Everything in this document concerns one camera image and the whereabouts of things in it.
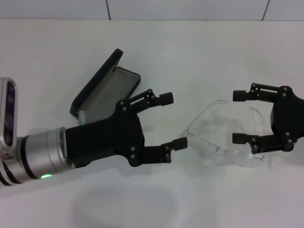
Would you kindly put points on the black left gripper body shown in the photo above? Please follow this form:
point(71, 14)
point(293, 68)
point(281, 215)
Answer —
point(107, 140)

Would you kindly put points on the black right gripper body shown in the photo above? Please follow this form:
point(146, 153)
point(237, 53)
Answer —
point(287, 118)

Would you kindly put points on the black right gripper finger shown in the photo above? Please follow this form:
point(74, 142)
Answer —
point(240, 138)
point(240, 95)

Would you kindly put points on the silver left gripper connector stub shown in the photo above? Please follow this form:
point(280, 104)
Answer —
point(82, 118)

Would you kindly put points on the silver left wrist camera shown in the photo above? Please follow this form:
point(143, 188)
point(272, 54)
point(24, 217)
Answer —
point(8, 114)

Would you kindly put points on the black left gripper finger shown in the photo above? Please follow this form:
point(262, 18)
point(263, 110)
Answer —
point(166, 98)
point(154, 154)

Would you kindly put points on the black glasses case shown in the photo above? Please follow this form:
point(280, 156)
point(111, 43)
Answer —
point(109, 95)

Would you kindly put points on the clear white glasses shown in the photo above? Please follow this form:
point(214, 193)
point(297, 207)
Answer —
point(237, 158)

